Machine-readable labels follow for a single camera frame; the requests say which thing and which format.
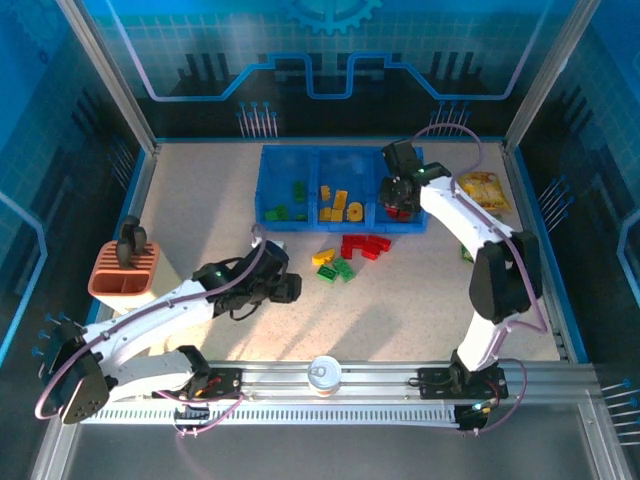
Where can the aluminium mounting rail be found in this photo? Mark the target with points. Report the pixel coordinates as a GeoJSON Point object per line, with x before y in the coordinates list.
{"type": "Point", "coordinates": [380, 382]}

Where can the blue three-compartment plastic bin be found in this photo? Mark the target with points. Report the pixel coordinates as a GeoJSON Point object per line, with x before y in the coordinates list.
{"type": "Point", "coordinates": [290, 165]}

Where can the small yellow lego brick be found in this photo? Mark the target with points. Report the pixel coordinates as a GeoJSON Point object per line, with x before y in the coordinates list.
{"type": "Point", "coordinates": [325, 191]}

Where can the silver tin can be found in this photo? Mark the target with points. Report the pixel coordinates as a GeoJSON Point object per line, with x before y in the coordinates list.
{"type": "Point", "coordinates": [324, 375]}

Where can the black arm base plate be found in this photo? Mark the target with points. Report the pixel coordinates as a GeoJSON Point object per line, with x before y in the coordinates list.
{"type": "Point", "coordinates": [227, 382]}
{"type": "Point", "coordinates": [430, 382]}

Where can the yellow lego with round hole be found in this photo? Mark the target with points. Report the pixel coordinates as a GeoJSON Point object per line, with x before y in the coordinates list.
{"type": "Point", "coordinates": [355, 211]}

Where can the green candy bag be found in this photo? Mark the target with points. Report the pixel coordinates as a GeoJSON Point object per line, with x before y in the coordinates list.
{"type": "Point", "coordinates": [466, 253]}

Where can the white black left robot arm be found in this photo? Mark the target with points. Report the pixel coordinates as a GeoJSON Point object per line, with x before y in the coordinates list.
{"type": "Point", "coordinates": [150, 310]}

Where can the grey metal lower panel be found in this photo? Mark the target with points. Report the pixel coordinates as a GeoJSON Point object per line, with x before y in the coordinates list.
{"type": "Point", "coordinates": [350, 455]}

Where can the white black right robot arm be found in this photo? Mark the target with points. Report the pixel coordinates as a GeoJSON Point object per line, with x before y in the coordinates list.
{"type": "Point", "coordinates": [470, 220]}

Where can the red lego brick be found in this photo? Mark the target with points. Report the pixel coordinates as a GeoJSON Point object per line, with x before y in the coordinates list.
{"type": "Point", "coordinates": [400, 215]}
{"type": "Point", "coordinates": [372, 249]}
{"type": "Point", "coordinates": [351, 245]}
{"type": "Point", "coordinates": [383, 242]}

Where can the yellow rounded lego brick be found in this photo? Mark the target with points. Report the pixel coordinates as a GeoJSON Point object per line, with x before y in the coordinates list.
{"type": "Point", "coordinates": [323, 256]}
{"type": "Point", "coordinates": [325, 214]}

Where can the aluminium side rail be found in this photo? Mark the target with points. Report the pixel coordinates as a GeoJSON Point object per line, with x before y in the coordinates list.
{"type": "Point", "coordinates": [141, 175]}
{"type": "Point", "coordinates": [515, 175]}

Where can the black controller board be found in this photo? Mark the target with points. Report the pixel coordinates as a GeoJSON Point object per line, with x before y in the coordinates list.
{"type": "Point", "coordinates": [191, 416]}
{"type": "Point", "coordinates": [475, 415]}

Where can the yellow snack bag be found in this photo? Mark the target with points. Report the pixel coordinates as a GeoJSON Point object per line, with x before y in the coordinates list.
{"type": "Point", "coordinates": [485, 192]}

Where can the aluminium frame post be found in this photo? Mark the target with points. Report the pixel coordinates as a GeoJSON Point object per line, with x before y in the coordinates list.
{"type": "Point", "coordinates": [111, 75]}
{"type": "Point", "coordinates": [550, 75]}

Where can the terracotta beige utensil holder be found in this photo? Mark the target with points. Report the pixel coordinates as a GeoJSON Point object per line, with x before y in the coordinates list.
{"type": "Point", "coordinates": [107, 285]}

